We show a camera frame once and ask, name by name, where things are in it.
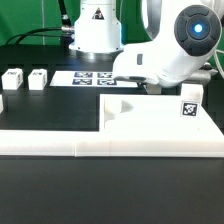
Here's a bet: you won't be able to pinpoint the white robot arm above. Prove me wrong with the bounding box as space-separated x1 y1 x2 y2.
70 0 224 87

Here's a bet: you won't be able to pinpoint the white sheet with markers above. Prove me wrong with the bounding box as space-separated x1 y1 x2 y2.
50 71 137 88

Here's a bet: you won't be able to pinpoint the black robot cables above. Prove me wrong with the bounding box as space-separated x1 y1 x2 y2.
4 0 76 46

